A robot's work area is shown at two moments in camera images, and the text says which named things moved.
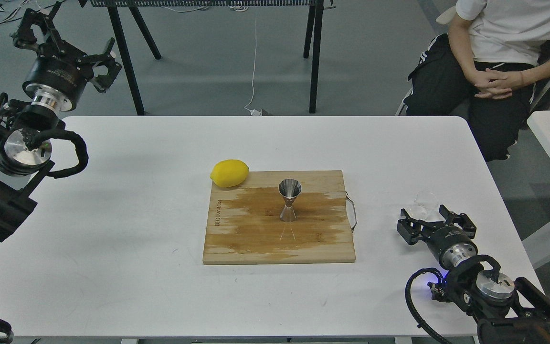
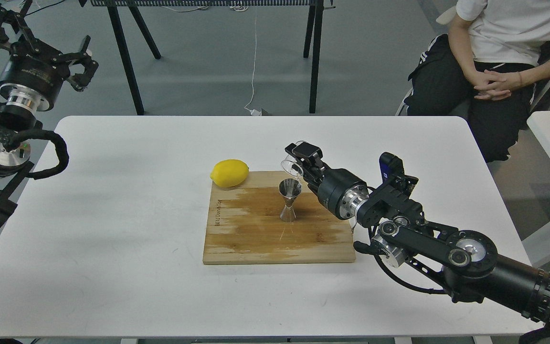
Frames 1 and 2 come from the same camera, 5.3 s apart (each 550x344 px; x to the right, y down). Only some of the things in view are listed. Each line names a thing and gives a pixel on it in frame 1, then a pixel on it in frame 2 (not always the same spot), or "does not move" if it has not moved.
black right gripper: [449, 243] -> [340, 190]
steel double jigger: [290, 188] does not move
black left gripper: [56, 82] -> [31, 74]
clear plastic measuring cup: [425, 206] -> [291, 166]
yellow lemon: [229, 173] does not move
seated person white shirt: [485, 69] does not move
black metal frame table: [312, 44] does not move
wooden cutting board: [244, 224] does not move
